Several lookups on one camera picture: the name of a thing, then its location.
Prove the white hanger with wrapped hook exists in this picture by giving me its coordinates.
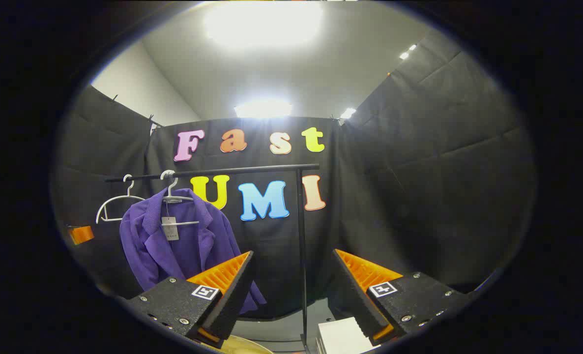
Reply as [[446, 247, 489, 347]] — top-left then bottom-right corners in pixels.
[[160, 170, 201, 228]]

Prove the purple knit jacket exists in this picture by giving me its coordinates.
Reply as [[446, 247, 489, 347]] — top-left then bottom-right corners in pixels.
[[119, 188, 267, 315]]

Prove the black backdrop cloth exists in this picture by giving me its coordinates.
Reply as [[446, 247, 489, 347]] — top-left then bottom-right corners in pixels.
[[51, 29, 538, 320]]

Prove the black clothes rack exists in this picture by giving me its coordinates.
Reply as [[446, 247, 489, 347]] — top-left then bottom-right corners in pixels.
[[105, 164, 321, 354]]

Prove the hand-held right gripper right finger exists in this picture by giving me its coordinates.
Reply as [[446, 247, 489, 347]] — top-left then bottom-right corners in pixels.
[[332, 248, 471, 345]]

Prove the white box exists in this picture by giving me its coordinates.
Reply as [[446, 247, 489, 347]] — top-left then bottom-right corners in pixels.
[[315, 317, 378, 354]]

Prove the white plastic hanger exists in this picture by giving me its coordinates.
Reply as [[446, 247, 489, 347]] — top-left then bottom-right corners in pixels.
[[96, 175, 147, 224]]

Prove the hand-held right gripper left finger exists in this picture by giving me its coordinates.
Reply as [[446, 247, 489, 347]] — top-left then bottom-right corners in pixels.
[[124, 251, 255, 350]]

